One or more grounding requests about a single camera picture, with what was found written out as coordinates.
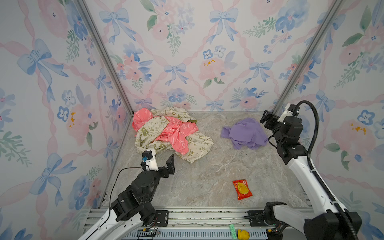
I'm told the pink patterned cloth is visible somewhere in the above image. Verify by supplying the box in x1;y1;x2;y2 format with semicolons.
133;108;199;155

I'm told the corner aluminium post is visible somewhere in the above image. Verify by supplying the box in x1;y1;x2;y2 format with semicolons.
74;0;134;117
273;0;345;114

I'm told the cream green patterned cloth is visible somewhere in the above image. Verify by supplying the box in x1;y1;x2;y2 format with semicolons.
135;107;214;164

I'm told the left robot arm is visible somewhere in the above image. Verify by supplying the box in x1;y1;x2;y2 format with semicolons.
80;150;175;240

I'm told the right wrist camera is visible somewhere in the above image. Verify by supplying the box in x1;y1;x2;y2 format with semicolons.
278;104;300;123

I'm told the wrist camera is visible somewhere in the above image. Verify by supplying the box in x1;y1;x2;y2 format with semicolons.
278;104;300;123
141;149;159;172

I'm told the left corner aluminium post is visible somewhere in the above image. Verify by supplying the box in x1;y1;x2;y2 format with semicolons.
74;0;134;117

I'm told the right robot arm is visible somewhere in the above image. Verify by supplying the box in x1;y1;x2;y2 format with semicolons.
260;110;362;240

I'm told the purple cloth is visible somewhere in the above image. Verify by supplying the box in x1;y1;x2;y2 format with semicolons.
221;118;268;150

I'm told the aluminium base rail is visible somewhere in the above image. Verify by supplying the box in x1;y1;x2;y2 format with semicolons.
84;208;313;240

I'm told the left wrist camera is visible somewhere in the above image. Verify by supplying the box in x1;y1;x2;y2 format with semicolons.
141;149;159;172

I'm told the yellow rubber duck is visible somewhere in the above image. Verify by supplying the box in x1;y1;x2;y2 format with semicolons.
237;229;250;240

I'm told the green toy brick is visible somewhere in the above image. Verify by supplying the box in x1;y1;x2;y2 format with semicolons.
229;224;238;240

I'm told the right corner aluminium post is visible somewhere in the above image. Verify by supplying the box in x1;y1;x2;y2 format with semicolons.
273;0;345;114

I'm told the red snack packet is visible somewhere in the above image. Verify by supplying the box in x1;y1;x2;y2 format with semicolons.
233;180;253;201

